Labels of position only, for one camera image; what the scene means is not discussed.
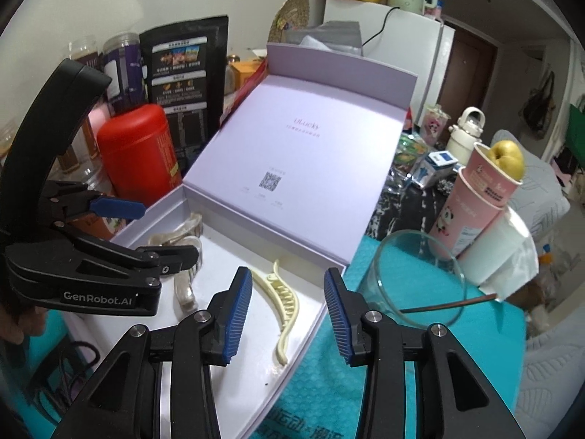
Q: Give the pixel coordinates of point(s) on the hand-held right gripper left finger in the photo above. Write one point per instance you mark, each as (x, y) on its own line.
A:
(237, 315)

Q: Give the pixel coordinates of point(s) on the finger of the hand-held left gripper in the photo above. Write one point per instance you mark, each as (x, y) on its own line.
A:
(173, 258)
(119, 209)

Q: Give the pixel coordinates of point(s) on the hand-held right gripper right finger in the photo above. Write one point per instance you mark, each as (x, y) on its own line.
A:
(339, 315)

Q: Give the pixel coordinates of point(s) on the pearly beige hair clip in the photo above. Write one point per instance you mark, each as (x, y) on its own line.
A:
(171, 234)

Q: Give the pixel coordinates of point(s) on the clear hair claw clip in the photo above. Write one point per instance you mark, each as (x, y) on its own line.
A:
(185, 290)

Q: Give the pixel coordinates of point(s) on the cream hair claw clip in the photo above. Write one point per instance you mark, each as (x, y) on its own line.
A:
(285, 302)

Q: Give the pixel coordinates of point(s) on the lilac gift box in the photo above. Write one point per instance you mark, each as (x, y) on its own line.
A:
(297, 146)

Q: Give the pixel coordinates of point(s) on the glass cup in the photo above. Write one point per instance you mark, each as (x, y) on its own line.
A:
(388, 283)

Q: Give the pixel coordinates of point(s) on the red canister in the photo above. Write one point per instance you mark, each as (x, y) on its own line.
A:
(137, 146)

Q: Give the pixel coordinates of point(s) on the pink bottle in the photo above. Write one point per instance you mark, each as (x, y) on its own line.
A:
(96, 123)

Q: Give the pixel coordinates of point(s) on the teal bubble mat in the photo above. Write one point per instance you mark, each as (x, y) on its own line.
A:
(320, 398)

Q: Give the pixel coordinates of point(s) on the clear plastic spice jar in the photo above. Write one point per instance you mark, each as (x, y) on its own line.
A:
(84, 55)

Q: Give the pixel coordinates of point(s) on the thin dark stirrer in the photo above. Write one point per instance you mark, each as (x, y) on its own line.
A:
(457, 303)

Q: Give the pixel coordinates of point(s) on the purple label plastic jar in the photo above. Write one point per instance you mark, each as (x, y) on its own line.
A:
(123, 68)

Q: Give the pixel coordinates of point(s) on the black white patterned cloth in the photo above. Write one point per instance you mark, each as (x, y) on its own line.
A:
(402, 210)

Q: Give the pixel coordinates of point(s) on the black snack bag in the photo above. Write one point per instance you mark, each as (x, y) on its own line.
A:
(183, 100)

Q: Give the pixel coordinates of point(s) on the pink paper cup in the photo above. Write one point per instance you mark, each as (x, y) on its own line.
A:
(489, 187)
(457, 228)

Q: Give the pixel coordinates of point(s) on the red printed packet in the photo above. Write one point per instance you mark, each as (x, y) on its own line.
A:
(249, 96)

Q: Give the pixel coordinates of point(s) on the green packet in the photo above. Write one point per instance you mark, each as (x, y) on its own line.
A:
(409, 151)

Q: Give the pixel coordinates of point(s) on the orange box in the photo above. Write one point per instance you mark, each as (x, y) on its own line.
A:
(244, 73)

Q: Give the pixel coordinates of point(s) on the blue and white box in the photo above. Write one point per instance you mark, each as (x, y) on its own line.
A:
(441, 160)

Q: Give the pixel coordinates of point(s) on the panda print clear cup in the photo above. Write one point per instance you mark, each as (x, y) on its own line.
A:
(434, 123)

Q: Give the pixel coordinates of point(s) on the grey leaf chair cover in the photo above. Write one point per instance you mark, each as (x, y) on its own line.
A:
(544, 192)
(553, 366)

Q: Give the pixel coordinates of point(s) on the white small kettle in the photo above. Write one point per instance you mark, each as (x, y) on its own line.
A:
(466, 132)

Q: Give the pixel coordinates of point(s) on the yellow-green apple on cups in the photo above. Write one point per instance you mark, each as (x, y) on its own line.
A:
(507, 155)

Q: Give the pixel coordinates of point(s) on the round woven mat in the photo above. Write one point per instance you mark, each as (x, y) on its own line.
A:
(292, 13)

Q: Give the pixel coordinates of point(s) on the white fridge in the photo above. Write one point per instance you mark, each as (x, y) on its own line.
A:
(429, 64)

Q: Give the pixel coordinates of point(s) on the grey plastic bag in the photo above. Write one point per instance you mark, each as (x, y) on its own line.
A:
(338, 36)

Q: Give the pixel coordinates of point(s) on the brown door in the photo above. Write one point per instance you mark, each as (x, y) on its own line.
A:
(470, 68)

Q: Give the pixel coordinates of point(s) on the hanging dark bag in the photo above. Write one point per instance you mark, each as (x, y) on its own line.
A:
(539, 105)

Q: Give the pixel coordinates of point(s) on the green tote bag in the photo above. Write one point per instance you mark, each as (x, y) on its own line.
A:
(576, 137)

